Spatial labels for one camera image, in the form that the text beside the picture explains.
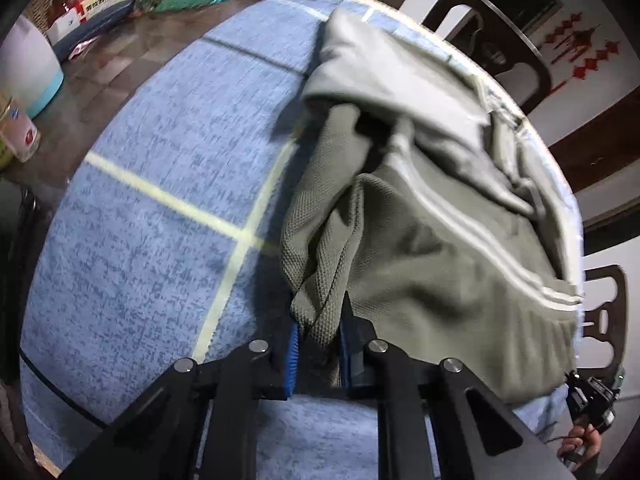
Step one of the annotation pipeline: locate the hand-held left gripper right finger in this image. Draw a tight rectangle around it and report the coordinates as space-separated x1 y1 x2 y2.
340 292 581 480

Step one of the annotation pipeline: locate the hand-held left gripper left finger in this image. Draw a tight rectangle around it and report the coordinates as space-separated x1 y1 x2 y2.
60 322 301 480

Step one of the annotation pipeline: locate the grey-green varsity jacket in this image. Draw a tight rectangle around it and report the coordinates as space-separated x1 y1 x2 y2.
280 6 586 406

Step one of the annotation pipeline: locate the person's right hand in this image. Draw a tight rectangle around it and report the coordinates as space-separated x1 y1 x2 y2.
556 422 602 472

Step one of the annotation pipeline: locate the blue checked table blanket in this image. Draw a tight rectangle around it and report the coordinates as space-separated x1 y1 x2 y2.
19 0 586 480

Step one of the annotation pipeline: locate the brown wooden door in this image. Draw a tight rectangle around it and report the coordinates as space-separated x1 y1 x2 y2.
546 85 640 197

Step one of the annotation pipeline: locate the small pink labelled bottle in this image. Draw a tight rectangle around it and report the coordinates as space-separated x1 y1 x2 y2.
0 97 41 164

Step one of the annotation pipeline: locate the dark blue flat box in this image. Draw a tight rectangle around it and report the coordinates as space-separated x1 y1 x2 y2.
52 0 137 59

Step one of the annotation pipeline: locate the lavender bottle with teal base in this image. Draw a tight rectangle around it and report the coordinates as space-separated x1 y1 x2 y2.
0 12 65 122

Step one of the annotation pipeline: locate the white medicine box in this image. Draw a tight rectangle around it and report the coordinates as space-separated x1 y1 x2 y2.
75 0 132 24

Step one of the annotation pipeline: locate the red knot wall decoration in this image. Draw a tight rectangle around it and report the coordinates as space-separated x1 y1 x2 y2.
541 10 622 82

